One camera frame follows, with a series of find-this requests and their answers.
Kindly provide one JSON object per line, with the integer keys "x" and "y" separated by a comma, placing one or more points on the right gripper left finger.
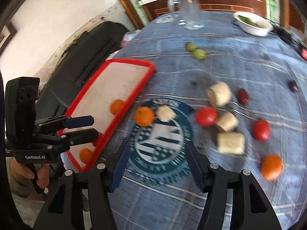
{"x": 63, "y": 208}

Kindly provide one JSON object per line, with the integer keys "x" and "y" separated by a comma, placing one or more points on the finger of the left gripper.
{"x": 54, "y": 124}
{"x": 69, "y": 138}

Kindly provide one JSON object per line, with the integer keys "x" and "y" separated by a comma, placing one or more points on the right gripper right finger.
{"x": 251, "y": 208}

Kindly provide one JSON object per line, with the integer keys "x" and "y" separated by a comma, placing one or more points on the orange tangerine tray front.
{"x": 85, "y": 155}

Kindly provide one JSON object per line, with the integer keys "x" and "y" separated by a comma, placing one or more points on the red tomato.
{"x": 99, "y": 139}
{"x": 261, "y": 130}
{"x": 206, "y": 116}

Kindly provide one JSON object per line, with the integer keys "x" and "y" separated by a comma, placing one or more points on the orange tangerine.
{"x": 271, "y": 167}
{"x": 144, "y": 116}
{"x": 115, "y": 106}

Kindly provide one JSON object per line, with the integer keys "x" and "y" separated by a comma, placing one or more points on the red jujube date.
{"x": 243, "y": 97}

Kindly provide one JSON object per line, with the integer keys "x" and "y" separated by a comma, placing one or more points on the person's left hand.
{"x": 21, "y": 173}

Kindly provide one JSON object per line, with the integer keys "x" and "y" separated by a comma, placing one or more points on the red rimmed white tray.
{"x": 116, "y": 79}

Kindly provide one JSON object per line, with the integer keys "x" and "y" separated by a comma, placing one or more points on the black sofa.
{"x": 81, "y": 61}

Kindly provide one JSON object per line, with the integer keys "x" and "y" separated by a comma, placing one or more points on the clear plastic bag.
{"x": 129, "y": 36}

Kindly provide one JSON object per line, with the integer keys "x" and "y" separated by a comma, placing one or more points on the blue plaid tablecloth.
{"x": 157, "y": 190}

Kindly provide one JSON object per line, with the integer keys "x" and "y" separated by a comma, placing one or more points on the dark purple grape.
{"x": 293, "y": 86}

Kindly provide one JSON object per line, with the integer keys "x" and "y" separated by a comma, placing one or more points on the glass ashtray dish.
{"x": 168, "y": 18}

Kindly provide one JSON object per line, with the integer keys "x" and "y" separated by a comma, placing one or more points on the green grape far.
{"x": 191, "y": 47}

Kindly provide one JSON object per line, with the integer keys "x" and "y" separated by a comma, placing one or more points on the green grape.
{"x": 200, "y": 54}
{"x": 191, "y": 47}

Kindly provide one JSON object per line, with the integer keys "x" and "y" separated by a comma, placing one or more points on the green grape near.
{"x": 200, "y": 54}

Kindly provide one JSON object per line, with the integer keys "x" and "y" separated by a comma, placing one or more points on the dark sauce bottle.
{"x": 303, "y": 51}

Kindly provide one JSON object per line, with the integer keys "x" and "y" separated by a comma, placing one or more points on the clear glass pitcher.
{"x": 186, "y": 13}

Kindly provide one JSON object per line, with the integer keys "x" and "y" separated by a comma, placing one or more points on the black power adapter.
{"x": 285, "y": 35}

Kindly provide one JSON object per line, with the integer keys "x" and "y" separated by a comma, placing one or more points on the white bowl with greens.
{"x": 253, "y": 24}

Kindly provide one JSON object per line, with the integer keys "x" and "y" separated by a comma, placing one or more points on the wooden sideboard cabinet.
{"x": 156, "y": 8}

